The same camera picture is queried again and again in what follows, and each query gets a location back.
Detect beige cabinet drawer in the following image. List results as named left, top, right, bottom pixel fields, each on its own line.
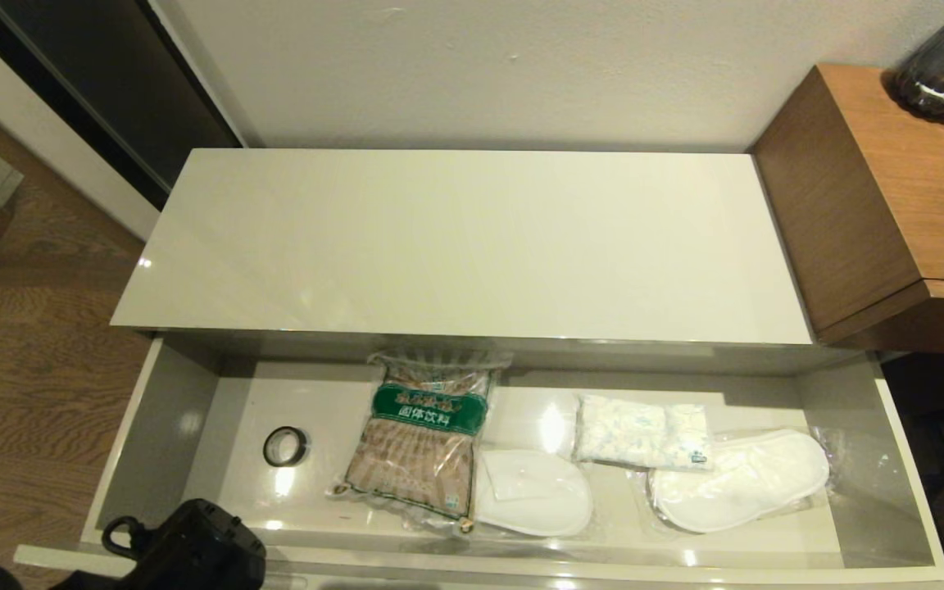
left=15, top=336, right=944, bottom=590

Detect black tape roll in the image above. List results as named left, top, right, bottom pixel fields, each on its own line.
left=263, top=426, right=310, bottom=469

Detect brown granule drink bag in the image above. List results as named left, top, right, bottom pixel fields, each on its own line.
left=326, top=351, right=515, bottom=536

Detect white patterned tissue pack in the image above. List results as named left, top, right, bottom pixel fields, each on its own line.
left=572, top=393, right=717, bottom=473

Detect white slipper in plastic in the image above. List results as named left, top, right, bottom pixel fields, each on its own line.
left=644, top=428, right=833, bottom=534
left=472, top=447, right=596, bottom=540

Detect dark door panel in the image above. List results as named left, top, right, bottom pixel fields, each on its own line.
left=0, top=0, right=245, bottom=210

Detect brown wooden side cabinet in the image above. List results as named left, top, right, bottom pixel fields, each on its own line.
left=749, top=64, right=944, bottom=356

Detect dark glass vase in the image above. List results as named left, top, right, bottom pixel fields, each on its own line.
left=884, top=0, right=944, bottom=125

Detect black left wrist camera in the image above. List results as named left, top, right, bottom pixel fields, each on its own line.
left=152, top=498, right=268, bottom=570

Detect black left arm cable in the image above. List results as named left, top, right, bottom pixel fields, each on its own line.
left=101, top=515, right=152, bottom=561

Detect white door frame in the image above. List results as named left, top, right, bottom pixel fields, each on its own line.
left=0, top=0, right=164, bottom=240

